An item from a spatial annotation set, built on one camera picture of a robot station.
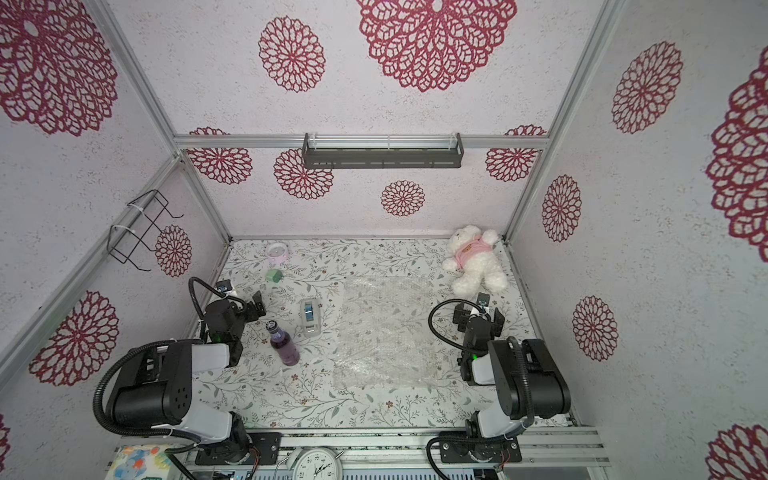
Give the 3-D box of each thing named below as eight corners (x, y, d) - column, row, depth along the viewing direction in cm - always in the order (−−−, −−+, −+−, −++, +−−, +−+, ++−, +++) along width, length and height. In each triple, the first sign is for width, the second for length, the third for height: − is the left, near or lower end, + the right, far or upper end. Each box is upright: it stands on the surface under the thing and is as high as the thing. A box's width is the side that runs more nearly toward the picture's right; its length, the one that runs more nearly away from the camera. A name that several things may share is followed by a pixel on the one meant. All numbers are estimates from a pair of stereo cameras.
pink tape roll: (265, 264, 115) (263, 259, 113) (271, 247, 121) (269, 242, 118) (286, 264, 115) (284, 259, 113) (290, 247, 121) (288, 242, 118)
